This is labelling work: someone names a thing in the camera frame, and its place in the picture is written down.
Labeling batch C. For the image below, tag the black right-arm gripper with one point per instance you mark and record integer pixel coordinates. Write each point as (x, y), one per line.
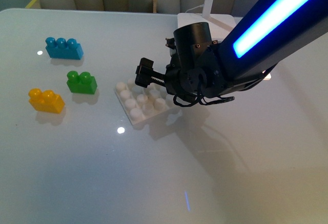
(184, 76)

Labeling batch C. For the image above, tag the white studded base plate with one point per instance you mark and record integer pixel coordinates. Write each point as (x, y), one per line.
(141, 104)

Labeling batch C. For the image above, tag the yellow two-stud block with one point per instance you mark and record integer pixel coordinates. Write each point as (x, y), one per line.
(46, 101)

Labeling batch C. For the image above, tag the right robot arm blue light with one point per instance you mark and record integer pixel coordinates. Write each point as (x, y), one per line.
(207, 72)

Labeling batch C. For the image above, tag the green two-stud block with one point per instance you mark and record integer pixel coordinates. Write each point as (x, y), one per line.
(82, 83)

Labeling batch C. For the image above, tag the blue three-stud block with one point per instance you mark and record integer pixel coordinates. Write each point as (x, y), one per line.
(64, 49)

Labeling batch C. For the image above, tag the white desk lamp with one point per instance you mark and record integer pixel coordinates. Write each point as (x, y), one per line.
(220, 25)

